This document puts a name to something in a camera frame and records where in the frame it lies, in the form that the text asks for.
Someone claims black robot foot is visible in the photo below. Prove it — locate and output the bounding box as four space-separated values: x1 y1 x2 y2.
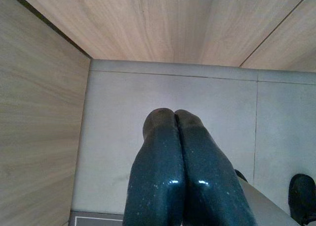
288 173 316 226

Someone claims grey floor mat white border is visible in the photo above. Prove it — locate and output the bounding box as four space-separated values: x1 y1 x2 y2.
70 210 124 226

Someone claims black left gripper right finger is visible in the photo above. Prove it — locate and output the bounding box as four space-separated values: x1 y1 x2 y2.
174 109 259 226

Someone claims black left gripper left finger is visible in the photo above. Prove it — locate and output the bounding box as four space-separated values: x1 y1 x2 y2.
122 107 187 226

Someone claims wood sink cabinet door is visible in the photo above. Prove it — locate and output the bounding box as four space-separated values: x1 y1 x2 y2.
13 0 312 66
241 0 316 73

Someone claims wood cabinet side panel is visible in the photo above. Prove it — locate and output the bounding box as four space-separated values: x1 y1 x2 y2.
0 0 91 226

